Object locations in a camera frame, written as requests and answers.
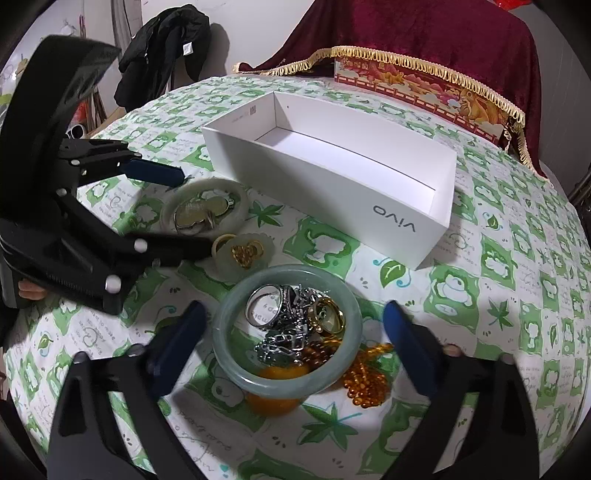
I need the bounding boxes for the silver ring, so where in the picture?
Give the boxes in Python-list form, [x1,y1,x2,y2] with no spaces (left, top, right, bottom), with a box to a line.
[244,283,284,328]

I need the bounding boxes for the green white patterned bedsheet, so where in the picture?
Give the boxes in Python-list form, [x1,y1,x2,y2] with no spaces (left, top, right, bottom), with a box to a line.
[4,76,590,479]

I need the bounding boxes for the red gold decorated box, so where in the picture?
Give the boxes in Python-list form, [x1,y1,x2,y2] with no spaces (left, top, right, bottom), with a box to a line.
[335,57,509,145]

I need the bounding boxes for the dark red velvet cloth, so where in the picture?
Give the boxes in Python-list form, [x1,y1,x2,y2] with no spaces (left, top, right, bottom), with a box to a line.
[235,1,543,175]

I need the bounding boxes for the white jade gold pendant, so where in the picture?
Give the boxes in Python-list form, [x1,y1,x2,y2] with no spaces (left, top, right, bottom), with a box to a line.
[212,233,274,283]

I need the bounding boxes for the silver chain necklace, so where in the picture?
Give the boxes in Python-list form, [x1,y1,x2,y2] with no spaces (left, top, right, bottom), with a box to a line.
[253,283,320,368]

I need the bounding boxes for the white vivo cardboard box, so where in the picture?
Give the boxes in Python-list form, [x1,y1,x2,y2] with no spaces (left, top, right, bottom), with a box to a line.
[201,92,457,269]

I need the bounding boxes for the person's left hand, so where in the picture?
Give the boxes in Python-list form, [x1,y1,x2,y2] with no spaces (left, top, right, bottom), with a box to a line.
[18,280,48,301]

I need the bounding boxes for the white sunglasses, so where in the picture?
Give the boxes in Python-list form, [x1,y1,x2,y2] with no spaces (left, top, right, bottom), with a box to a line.
[65,123,87,139]

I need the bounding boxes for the green jade bangle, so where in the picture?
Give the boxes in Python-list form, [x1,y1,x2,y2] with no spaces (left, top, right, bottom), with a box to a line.
[212,264,363,399]

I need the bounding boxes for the black jacket on chair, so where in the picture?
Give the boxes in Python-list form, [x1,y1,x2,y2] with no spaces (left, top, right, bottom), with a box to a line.
[114,4,211,111]

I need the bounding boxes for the gold ring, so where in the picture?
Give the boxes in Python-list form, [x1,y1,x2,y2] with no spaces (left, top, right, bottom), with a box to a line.
[307,297,347,336]

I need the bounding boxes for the amber bead bracelet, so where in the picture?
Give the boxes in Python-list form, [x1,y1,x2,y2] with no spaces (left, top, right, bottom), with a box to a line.
[299,338,396,409]

